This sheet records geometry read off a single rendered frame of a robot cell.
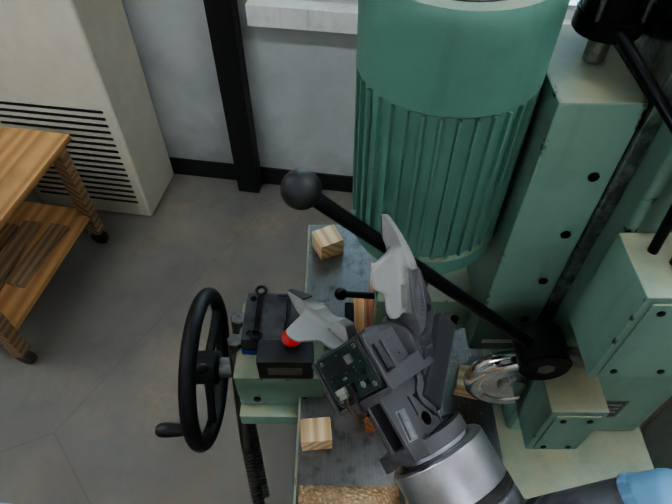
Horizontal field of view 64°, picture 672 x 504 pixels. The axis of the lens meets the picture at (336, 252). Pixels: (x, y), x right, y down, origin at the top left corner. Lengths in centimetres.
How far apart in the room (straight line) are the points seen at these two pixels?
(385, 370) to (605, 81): 32
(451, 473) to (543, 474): 52
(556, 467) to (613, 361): 40
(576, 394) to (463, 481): 29
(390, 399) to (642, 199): 30
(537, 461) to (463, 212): 54
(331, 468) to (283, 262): 144
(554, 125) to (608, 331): 22
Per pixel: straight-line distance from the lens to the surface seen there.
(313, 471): 83
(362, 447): 84
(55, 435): 202
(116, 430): 195
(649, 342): 62
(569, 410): 72
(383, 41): 47
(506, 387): 78
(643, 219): 60
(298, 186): 44
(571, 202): 61
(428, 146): 51
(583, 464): 102
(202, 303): 94
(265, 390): 86
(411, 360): 48
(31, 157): 208
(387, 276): 47
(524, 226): 62
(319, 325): 56
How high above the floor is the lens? 169
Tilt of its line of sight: 50 degrees down
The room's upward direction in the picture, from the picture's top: straight up
